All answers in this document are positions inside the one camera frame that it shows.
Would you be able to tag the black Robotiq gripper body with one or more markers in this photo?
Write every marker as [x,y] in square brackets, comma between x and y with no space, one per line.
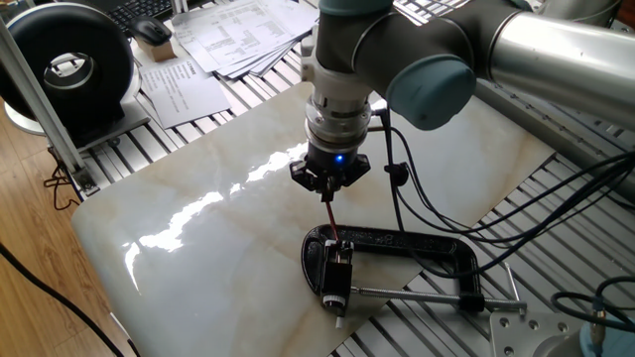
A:
[327,158]

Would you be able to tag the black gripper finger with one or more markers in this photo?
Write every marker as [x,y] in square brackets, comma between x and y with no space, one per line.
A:
[354,171]
[307,174]

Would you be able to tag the red pencil with eraser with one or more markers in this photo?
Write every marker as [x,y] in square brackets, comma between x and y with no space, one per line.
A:
[332,220]

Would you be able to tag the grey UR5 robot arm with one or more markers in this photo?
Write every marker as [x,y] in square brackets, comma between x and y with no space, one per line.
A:
[546,64]

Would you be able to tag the black C-clamp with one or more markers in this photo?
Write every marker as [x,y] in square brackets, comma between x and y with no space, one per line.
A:
[397,240]

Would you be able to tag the marble pattern board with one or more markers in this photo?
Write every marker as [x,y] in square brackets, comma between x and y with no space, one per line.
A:
[223,273]

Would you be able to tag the single white paper sheet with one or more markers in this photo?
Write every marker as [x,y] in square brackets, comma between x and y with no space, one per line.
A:
[183,94]

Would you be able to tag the stack of printed papers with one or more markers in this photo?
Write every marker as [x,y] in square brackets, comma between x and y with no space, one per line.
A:
[238,35]

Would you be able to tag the small wooden block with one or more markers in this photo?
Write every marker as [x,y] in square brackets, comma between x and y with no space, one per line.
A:
[161,51]

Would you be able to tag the black computer mouse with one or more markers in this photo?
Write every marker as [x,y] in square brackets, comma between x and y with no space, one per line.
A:
[151,30]

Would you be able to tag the black keyboard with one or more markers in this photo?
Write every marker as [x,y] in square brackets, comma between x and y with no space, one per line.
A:
[139,10]

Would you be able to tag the grey aluminium table rail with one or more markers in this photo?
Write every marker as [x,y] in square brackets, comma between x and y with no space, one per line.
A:
[546,134]

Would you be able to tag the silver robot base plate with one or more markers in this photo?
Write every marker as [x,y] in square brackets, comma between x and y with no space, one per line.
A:
[526,332]

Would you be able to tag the aluminium post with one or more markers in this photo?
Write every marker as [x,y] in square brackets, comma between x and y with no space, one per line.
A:
[44,114]

